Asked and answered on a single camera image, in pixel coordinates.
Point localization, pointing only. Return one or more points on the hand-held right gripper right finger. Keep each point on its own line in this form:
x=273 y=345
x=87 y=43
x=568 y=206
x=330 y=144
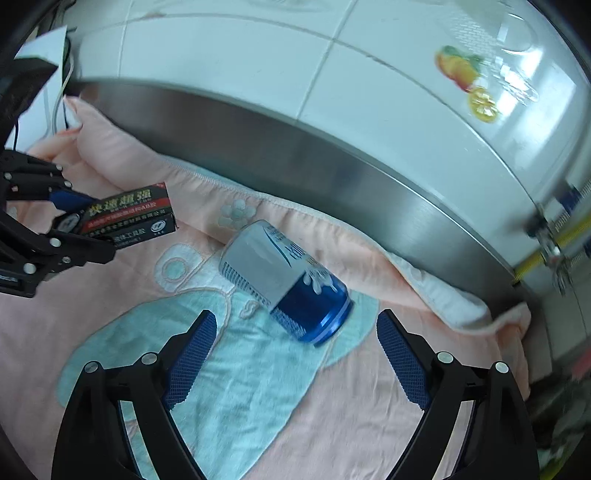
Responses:
x=401 y=355

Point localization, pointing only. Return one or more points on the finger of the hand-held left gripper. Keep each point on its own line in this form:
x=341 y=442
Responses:
x=64 y=224
x=69 y=199

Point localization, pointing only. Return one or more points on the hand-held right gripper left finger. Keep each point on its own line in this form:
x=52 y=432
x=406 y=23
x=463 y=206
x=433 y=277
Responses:
x=191 y=360

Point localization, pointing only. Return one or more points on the black cardboard box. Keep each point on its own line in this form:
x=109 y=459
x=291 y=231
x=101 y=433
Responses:
x=134 y=214

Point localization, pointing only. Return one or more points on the blue white drink can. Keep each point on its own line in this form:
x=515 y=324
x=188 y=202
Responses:
x=277 y=272

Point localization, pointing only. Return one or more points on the pink towel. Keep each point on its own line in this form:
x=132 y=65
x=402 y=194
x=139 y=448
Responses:
x=351 y=415

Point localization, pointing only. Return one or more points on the yellow gas pipe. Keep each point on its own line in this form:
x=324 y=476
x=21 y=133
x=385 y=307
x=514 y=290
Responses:
x=570 y=233

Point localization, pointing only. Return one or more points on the fruit wall sticker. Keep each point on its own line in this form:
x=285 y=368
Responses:
x=461 y=69

